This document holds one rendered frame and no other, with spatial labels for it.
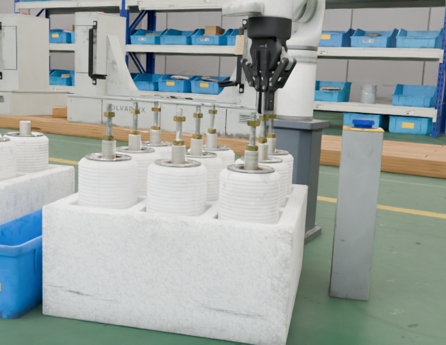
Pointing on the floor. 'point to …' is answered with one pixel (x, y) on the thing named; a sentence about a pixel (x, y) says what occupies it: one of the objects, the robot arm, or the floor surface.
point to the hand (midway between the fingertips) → (264, 103)
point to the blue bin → (17, 265)
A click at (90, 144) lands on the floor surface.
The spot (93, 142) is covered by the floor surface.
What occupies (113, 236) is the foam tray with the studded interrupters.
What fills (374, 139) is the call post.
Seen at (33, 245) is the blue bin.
